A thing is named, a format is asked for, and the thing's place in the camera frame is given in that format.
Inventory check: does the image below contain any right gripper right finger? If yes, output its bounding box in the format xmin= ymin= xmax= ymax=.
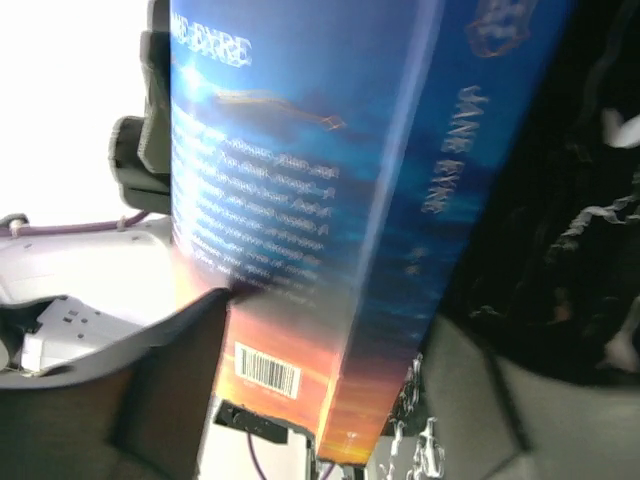
xmin=422 ymin=316 xmax=639 ymax=479

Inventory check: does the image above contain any blue orange book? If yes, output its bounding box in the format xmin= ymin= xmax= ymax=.
xmin=170 ymin=1 xmax=573 ymax=465

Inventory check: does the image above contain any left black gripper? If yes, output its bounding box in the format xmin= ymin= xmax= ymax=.
xmin=109 ymin=1 xmax=171 ymax=210

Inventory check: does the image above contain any black marble pattern mat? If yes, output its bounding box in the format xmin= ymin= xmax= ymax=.
xmin=361 ymin=1 xmax=639 ymax=479

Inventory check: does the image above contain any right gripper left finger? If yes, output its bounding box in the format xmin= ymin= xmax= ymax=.
xmin=1 ymin=289 xmax=230 ymax=479

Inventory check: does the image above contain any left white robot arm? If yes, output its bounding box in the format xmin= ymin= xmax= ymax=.
xmin=1 ymin=1 xmax=175 ymax=376

